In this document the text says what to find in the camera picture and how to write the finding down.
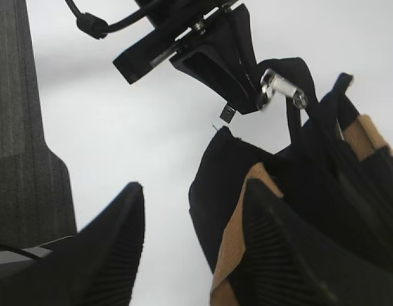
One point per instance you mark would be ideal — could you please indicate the dark grey fabric panel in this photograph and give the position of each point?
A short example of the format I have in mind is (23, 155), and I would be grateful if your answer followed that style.
(36, 203)

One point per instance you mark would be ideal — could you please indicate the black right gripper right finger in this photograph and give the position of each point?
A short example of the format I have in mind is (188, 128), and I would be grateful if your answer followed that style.
(289, 262)

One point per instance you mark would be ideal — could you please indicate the black tote bag tan handles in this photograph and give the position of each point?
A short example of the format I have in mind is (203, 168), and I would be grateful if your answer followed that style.
(336, 175)

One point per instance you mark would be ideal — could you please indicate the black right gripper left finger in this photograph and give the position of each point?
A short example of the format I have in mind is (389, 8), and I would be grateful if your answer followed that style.
(96, 267)

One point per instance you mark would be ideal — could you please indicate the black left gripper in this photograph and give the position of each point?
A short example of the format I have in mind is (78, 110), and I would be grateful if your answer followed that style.
(207, 40)

